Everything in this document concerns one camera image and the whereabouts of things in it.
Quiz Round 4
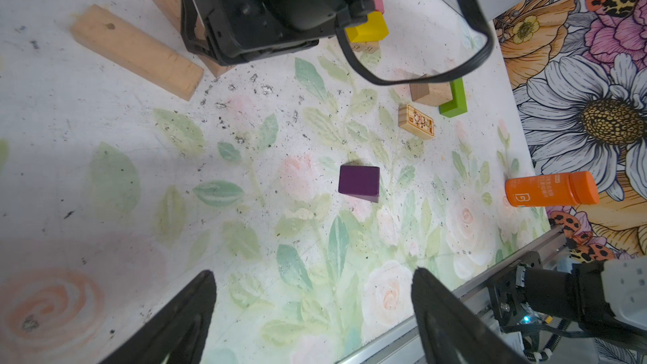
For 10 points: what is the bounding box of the wide plain wood block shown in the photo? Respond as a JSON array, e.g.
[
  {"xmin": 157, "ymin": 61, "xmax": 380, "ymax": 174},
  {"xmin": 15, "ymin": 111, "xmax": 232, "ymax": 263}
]
[{"xmin": 409, "ymin": 83, "xmax": 453, "ymax": 107}]

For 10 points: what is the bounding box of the green wood block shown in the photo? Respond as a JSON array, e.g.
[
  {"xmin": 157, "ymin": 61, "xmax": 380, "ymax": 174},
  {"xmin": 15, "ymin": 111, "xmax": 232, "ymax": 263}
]
[{"xmin": 439, "ymin": 79, "xmax": 468, "ymax": 118}]

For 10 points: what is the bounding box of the plain wood block numbered 31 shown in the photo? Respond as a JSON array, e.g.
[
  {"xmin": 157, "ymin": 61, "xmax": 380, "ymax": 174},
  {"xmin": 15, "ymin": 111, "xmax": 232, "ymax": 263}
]
[{"xmin": 153, "ymin": 0, "xmax": 233, "ymax": 78}]

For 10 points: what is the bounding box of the yellow wood block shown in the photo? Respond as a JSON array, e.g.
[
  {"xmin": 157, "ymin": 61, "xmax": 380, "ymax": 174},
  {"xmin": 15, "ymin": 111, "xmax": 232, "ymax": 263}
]
[{"xmin": 345, "ymin": 11, "xmax": 389, "ymax": 43}]

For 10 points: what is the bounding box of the orange bottle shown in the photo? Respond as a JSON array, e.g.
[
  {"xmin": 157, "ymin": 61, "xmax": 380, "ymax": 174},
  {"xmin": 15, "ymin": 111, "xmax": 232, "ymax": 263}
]
[{"xmin": 505, "ymin": 171, "xmax": 600, "ymax": 207}]

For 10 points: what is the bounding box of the pink wood block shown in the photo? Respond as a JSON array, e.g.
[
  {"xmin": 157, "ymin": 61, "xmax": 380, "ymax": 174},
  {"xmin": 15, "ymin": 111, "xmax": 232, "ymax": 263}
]
[{"xmin": 372, "ymin": 0, "xmax": 385, "ymax": 14}]

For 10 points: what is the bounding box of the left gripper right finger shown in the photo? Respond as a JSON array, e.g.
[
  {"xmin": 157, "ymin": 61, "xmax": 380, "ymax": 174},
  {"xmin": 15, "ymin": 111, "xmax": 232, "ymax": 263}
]
[{"xmin": 411, "ymin": 267, "xmax": 527, "ymax": 363}]

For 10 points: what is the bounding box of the cartoon printed wood block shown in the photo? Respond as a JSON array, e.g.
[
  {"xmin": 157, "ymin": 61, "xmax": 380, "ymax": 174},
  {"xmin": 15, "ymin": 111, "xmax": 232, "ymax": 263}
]
[{"xmin": 399, "ymin": 104, "xmax": 435, "ymax": 140}]

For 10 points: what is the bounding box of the plain wood block numbered 11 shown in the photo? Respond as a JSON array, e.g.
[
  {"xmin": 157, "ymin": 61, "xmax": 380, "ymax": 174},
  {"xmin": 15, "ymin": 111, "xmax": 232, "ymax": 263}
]
[{"xmin": 70, "ymin": 4, "xmax": 204, "ymax": 101}]

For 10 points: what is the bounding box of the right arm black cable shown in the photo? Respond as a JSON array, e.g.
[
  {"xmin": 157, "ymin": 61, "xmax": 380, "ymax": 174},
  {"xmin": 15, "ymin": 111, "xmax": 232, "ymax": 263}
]
[{"xmin": 334, "ymin": 0, "xmax": 495, "ymax": 87}]

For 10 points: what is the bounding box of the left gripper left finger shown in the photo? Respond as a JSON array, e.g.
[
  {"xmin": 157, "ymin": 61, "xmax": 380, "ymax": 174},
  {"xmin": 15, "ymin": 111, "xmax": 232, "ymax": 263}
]
[{"xmin": 103, "ymin": 270, "xmax": 217, "ymax": 364}]

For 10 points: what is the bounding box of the purple wood block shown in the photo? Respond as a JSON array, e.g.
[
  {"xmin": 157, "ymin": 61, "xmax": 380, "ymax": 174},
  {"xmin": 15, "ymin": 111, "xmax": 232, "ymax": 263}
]
[{"xmin": 338, "ymin": 164, "xmax": 380, "ymax": 203}]

